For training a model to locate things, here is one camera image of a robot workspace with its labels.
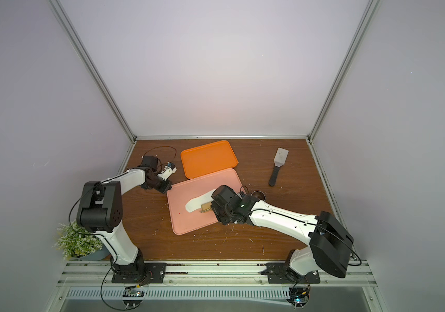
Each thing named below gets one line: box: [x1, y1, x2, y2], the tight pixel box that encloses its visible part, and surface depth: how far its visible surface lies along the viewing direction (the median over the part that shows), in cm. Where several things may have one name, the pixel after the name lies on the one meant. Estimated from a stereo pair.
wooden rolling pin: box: [200, 201, 212, 213], surface depth 89 cm
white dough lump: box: [184, 188, 216, 213], surface depth 93 cm
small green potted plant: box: [52, 219, 111, 261], surface depth 68 cm
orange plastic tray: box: [180, 140, 239, 180], surface depth 112 cm
